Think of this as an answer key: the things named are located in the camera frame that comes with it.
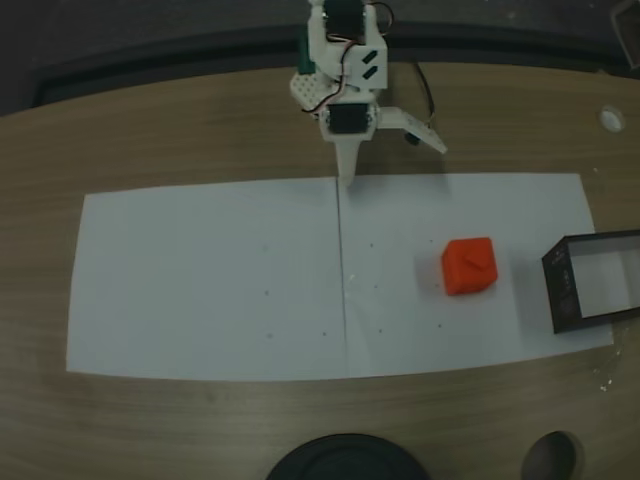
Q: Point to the green table clamp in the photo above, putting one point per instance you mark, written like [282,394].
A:
[305,57]

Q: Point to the dark grey background object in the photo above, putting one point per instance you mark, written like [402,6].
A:
[629,30]

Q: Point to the orange cube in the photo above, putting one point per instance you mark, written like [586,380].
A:
[467,270]

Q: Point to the small white round cap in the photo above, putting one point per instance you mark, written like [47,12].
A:
[612,118]

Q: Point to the white paper sheet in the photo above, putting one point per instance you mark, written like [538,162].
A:
[400,210]
[200,280]

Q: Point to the black round object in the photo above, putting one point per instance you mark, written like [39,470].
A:
[345,460]

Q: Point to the brown open box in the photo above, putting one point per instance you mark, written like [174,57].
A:
[562,285]

